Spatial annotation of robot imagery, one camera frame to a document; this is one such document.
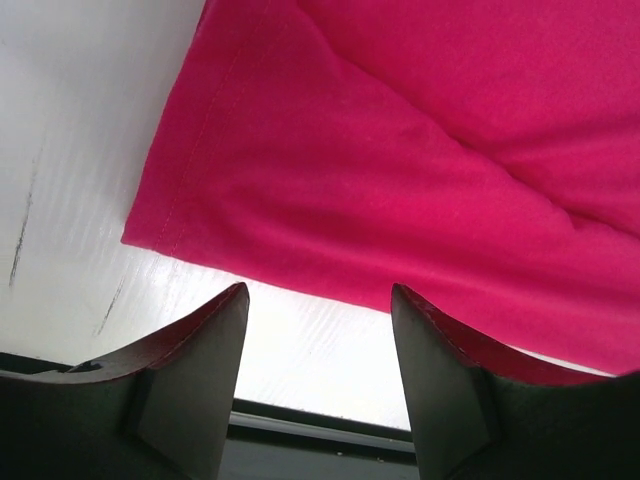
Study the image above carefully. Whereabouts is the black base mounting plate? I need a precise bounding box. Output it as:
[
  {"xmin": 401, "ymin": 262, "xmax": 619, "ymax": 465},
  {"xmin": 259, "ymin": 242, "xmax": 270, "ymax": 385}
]
[{"xmin": 0, "ymin": 352, "xmax": 419, "ymax": 480}]

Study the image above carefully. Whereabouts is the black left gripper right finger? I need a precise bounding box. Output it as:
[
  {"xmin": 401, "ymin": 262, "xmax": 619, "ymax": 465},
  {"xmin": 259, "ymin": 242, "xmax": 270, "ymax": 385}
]
[{"xmin": 391, "ymin": 284, "xmax": 639, "ymax": 479}]

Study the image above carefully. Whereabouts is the pink t shirt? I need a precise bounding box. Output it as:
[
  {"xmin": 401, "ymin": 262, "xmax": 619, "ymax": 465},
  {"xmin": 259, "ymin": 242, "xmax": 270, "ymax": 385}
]
[{"xmin": 122, "ymin": 1, "xmax": 639, "ymax": 374}]

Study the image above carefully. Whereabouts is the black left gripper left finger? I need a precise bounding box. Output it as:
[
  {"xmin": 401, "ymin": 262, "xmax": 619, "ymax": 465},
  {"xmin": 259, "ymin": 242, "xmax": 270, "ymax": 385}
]
[{"xmin": 1, "ymin": 283, "xmax": 249, "ymax": 479}]

